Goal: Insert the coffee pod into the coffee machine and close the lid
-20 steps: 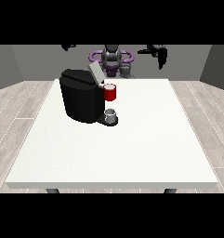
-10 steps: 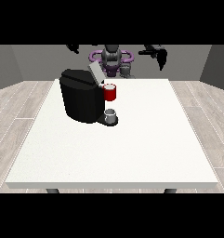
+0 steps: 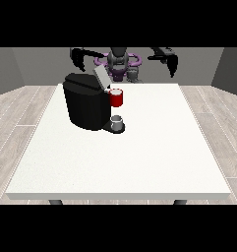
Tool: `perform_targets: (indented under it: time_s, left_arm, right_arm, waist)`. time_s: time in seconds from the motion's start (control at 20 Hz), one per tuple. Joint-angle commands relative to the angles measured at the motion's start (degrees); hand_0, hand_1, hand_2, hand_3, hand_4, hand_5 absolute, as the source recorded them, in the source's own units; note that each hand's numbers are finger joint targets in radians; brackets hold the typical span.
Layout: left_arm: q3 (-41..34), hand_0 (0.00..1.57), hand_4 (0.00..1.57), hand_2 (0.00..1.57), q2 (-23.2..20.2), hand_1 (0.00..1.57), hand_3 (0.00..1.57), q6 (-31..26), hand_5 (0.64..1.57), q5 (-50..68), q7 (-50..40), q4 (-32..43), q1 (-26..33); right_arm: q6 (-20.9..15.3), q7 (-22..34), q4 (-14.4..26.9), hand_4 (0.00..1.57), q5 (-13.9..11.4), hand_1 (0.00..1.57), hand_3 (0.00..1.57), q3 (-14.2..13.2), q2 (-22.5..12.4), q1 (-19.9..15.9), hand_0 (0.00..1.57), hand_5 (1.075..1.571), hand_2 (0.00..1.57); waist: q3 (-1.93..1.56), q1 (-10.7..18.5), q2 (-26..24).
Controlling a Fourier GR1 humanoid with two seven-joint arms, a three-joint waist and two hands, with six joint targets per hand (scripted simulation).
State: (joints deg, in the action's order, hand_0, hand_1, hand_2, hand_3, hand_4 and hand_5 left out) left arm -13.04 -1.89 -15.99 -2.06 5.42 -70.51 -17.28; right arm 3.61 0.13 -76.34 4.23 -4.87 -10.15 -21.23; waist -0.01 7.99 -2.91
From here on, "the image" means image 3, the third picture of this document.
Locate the small grey cup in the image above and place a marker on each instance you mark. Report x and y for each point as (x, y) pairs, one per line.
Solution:
(116, 123)

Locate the small grey coffee pod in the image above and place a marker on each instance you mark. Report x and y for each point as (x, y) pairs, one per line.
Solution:
(132, 75)

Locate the dark table leg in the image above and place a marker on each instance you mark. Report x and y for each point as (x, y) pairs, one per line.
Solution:
(55, 201)
(180, 201)

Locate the black coffee machine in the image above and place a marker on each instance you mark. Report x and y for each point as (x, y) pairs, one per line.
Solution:
(85, 103)

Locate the red pod holder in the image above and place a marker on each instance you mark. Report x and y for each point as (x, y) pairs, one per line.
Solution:
(116, 98)

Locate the grey robot trunk purple rings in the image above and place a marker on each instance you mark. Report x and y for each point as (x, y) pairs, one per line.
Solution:
(117, 59)

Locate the pale grey machine lid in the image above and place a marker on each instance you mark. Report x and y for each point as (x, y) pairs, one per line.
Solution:
(101, 76)

